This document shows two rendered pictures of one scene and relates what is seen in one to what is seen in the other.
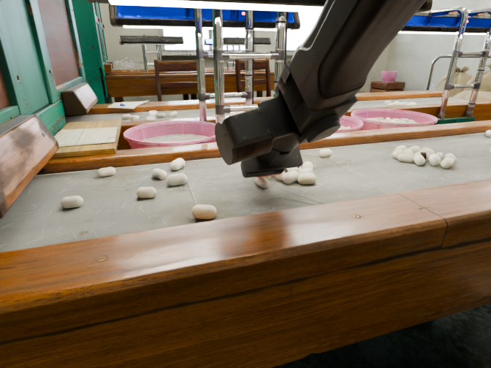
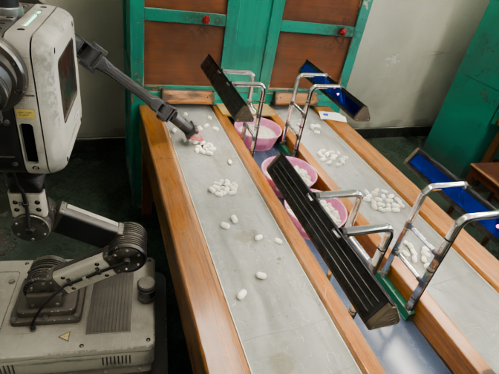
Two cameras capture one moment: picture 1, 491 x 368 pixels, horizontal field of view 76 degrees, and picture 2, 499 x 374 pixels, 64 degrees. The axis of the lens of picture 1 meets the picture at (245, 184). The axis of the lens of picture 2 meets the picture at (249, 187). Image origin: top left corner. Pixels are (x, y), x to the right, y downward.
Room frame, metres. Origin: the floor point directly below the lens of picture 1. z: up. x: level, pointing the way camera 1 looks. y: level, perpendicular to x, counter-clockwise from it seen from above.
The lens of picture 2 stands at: (0.62, -1.79, 1.72)
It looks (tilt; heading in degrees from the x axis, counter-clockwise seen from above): 34 degrees down; 83
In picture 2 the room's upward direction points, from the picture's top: 11 degrees clockwise
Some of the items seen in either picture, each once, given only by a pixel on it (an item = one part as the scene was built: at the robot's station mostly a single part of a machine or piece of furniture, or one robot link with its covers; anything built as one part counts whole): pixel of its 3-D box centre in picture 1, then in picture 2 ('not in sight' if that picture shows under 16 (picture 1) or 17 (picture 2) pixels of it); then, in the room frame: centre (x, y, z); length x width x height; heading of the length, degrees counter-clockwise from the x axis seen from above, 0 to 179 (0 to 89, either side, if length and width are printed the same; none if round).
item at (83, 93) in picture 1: (82, 96); (295, 98); (1.10, 0.55, 0.83); 0.30 x 0.06 x 0.07; 17
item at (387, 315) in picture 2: not in sight; (321, 222); (0.93, -0.98, 1.08); 0.62 x 0.08 x 0.07; 107
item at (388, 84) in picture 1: (386, 88); not in sight; (6.17, -2.65, 0.32); 0.42 x 0.42 x 0.64; 20
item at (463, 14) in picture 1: (448, 69); (434, 250); (1.39, -0.84, 0.90); 0.20 x 0.19 x 0.45; 107
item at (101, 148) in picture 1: (88, 135); (246, 109); (0.79, 0.40, 0.77); 0.33 x 0.15 x 0.01; 17
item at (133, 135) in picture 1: (176, 147); (256, 134); (0.86, 0.19, 0.72); 0.27 x 0.27 x 0.10
